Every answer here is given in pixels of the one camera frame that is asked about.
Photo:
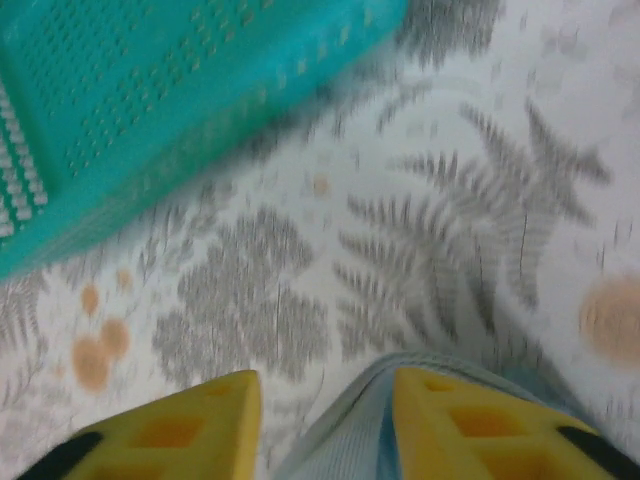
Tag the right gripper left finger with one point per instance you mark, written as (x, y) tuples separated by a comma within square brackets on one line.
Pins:
[(175, 435)]

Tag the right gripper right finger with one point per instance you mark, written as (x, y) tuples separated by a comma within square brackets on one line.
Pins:
[(475, 430)]

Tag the light blue trousers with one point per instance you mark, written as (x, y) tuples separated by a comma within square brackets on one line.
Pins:
[(350, 440)]

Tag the teal plastic basket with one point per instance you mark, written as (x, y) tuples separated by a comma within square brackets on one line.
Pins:
[(150, 100)]

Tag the floral patterned table cover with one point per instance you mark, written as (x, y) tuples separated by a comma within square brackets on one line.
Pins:
[(450, 150)]

